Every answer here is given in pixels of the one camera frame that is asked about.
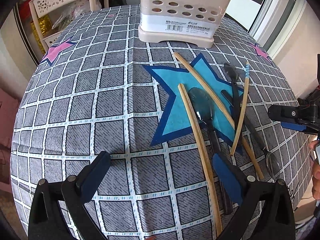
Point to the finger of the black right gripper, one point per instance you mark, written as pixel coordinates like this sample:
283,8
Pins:
292,126

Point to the dark translucent plastic spoon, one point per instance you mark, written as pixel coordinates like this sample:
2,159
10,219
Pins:
234,101

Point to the dark spoon under chopsticks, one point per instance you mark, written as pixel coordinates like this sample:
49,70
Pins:
204,109

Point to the grey checked star tablecloth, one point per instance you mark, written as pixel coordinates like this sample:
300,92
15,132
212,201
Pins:
106,90

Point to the person's right hand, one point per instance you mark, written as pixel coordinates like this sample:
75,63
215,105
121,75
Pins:
314,145

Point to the blue-dotted bamboo chopstick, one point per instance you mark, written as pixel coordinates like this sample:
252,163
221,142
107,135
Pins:
243,109

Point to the bamboo chopstick left upright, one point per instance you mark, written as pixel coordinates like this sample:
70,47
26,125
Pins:
208,172

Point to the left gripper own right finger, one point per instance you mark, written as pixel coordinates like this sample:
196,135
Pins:
243,192

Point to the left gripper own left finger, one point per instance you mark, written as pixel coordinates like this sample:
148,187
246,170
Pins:
79,190

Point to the beige plastic utensil holder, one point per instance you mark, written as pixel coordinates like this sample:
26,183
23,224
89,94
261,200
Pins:
192,21

